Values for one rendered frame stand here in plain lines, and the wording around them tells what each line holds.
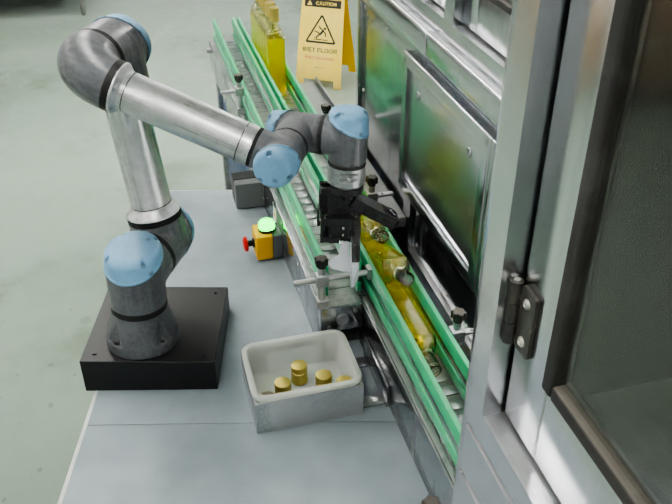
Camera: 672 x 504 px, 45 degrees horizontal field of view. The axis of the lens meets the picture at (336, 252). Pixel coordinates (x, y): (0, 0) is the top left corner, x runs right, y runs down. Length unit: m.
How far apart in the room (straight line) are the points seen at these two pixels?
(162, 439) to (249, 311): 0.43
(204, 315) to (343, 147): 0.54
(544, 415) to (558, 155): 0.21
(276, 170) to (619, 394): 0.95
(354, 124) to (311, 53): 3.64
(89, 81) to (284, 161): 0.37
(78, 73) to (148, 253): 0.38
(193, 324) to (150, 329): 0.14
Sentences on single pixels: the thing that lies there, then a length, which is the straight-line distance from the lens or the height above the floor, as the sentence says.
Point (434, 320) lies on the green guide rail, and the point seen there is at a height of 0.95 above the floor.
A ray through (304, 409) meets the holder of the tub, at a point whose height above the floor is 0.79.
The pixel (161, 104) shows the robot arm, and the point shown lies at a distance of 1.46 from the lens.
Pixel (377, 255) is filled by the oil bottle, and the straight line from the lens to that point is 1.71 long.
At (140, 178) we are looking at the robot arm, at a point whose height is 1.15.
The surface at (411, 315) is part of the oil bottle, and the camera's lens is 1.62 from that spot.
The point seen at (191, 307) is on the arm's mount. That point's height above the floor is 0.82.
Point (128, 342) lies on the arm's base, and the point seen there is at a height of 0.87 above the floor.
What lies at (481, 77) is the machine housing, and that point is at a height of 1.39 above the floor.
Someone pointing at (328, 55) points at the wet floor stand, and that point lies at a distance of 5.10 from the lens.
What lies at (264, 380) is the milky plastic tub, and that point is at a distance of 1.72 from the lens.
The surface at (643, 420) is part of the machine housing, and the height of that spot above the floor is 1.58.
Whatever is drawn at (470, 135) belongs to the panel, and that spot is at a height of 1.28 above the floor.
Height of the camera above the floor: 1.93
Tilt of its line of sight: 34 degrees down
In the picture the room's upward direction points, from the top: straight up
